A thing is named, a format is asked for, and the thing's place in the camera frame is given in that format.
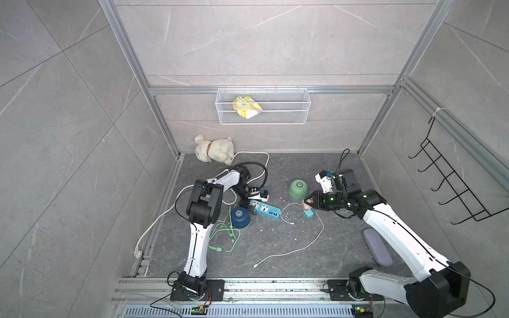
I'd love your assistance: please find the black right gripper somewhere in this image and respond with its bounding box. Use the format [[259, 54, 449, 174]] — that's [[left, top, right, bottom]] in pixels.
[[303, 190, 345, 210]]

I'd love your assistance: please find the thick white power cord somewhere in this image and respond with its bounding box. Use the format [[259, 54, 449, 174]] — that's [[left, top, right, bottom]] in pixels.
[[133, 150, 270, 259]]

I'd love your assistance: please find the thin white USB cable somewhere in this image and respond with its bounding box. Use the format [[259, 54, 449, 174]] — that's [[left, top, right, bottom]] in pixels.
[[252, 202, 326, 270]]

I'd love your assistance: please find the black wall hook rack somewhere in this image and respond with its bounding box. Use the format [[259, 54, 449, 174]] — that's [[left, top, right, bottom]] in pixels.
[[408, 117, 508, 225]]

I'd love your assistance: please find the green charging cable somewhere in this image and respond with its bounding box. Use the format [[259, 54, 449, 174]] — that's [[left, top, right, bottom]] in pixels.
[[207, 210, 242, 254]]

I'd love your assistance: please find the yellow crumpled bag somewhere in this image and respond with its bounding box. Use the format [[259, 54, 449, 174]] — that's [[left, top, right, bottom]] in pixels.
[[232, 95, 263, 119]]

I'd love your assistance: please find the teal power strip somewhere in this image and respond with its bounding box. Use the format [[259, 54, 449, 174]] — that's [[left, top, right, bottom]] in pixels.
[[250, 200, 281, 220]]

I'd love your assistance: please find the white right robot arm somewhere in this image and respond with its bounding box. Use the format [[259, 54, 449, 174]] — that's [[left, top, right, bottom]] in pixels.
[[303, 166, 474, 317]]

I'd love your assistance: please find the white wire mesh basket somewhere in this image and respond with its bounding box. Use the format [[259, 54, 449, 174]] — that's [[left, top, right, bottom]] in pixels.
[[215, 88, 311, 125]]

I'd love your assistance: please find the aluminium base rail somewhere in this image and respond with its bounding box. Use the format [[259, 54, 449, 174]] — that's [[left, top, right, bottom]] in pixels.
[[107, 277, 416, 317]]

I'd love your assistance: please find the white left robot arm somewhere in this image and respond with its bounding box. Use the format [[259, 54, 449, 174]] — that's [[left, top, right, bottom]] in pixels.
[[176, 162, 269, 298]]

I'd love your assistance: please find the green cordless meat grinder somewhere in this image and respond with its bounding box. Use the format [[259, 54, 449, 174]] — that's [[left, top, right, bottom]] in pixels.
[[288, 179, 308, 200]]

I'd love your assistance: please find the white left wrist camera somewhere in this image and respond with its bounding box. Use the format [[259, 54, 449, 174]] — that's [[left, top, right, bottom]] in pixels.
[[247, 189, 269, 202]]

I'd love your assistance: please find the pink USB charger adapter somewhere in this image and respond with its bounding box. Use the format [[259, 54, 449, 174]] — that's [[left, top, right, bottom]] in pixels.
[[301, 201, 312, 211]]

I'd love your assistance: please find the teal square charger block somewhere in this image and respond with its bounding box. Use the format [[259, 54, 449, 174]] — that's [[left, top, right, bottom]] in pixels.
[[304, 209, 315, 219]]

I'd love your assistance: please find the cream plush toy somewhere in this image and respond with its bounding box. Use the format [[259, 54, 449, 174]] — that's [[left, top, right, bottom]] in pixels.
[[194, 135, 235, 166]]

